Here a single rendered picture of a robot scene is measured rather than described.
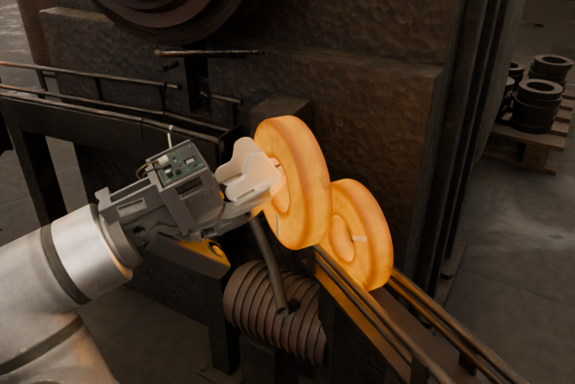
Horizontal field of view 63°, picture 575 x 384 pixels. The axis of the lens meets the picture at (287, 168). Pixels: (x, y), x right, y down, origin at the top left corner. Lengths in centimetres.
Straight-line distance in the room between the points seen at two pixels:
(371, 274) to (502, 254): 129
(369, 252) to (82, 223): 33
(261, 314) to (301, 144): 42
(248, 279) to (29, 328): 44
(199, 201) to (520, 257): 152
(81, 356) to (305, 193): 27
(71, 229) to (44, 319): 9
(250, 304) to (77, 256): 42
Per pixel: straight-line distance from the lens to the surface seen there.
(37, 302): 51
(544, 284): 181
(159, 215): 51
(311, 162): 49
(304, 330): 81
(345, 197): 62
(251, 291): 85
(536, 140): 242
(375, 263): 61
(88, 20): 120
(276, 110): 80
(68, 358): 53
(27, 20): 391
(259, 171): 51
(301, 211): 50
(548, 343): 163
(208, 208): 51
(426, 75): 79
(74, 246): 49
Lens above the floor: 112
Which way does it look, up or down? 31 degrees down
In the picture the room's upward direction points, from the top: straight up
